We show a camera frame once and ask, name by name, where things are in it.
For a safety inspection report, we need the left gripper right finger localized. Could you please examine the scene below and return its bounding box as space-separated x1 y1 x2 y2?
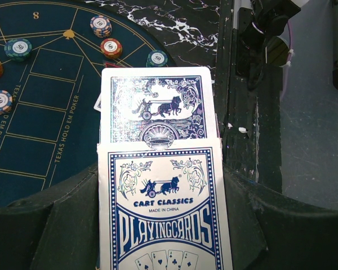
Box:
223 165 338 269

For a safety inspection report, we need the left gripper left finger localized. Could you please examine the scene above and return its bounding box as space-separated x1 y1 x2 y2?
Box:
0 164 99 269

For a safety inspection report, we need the blue playing card deck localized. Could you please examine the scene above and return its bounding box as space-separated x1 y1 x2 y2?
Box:
97 138 233 269

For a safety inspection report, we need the white-blue poker chip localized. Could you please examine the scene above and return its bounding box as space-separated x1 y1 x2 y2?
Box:
0 90 12 115
90 15 112 38

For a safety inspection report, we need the blue-backed playing cards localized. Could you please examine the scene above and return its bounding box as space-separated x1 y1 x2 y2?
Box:
100 66 219 149

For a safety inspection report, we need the green poker chip stack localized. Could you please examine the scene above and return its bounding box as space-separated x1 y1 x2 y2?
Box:
146 49 168 68

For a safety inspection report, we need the round blue poker mat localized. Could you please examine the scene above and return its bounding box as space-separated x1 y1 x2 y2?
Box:
0 0 181 209

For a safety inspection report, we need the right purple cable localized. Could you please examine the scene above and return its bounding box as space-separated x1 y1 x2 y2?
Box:
278 21 295 102

